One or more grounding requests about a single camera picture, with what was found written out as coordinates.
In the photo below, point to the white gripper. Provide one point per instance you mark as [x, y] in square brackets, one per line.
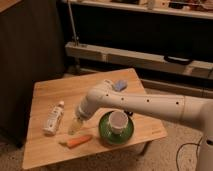
[84, 111]

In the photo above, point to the orange carrot-shaped pepper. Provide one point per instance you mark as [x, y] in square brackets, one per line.
[73, 142]

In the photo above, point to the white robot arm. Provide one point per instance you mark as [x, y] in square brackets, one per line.
[194, 112]

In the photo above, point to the white ceramic cup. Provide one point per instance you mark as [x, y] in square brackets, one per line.
[118, 121]

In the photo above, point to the white plastic bottle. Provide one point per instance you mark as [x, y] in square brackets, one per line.
[53, 120]

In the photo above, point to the green plate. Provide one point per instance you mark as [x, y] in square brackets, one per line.
[109, 137]

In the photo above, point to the wooden folding table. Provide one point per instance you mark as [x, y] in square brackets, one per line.
[41, 150]

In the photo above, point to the black comb-like tool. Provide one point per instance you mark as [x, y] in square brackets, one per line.
[129, 113]

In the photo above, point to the blue sponge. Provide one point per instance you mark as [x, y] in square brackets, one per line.
[120, 85]

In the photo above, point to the long wooden shelf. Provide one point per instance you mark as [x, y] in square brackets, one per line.
[140, 60]

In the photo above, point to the metal stand pole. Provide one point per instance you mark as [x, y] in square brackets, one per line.
[75, 37]

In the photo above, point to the dark cabinet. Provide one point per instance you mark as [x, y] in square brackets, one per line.
[31, 50]

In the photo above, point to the black handle object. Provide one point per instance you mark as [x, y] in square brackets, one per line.
[178, 60]

